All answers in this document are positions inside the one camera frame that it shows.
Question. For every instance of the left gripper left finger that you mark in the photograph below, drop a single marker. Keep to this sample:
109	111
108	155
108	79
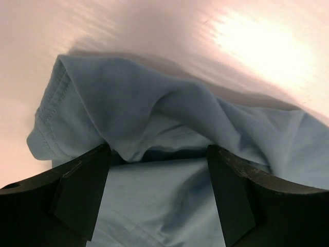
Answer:
58	207

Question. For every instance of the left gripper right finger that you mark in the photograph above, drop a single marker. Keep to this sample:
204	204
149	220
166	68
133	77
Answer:
256	208

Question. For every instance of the grey-blue t shirt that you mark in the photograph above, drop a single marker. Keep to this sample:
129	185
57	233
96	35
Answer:
159	191

